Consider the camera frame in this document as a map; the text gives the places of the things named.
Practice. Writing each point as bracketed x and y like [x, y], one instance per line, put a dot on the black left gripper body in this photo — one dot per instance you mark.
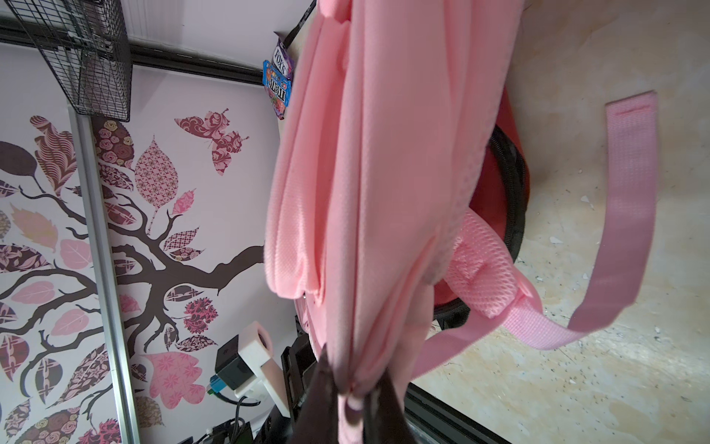
[299, 364]

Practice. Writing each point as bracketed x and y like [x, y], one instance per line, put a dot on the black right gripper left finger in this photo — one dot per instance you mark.
[318, 420]

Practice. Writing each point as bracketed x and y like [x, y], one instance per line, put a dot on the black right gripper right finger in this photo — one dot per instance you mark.
[384, 420]

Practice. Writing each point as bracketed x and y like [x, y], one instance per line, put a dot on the pink backpack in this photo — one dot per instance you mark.
[393, 105]

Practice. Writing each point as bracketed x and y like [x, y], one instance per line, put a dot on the blue M&M's candy bag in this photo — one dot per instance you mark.
[278, 88]

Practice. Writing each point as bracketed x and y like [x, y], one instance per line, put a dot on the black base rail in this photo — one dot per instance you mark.
[433, 421]

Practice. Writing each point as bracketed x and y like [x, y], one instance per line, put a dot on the aluminium rail left wall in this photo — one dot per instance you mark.
[105, 277]

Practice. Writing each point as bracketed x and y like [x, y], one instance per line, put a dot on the black wire basket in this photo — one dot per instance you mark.
[86, 46]

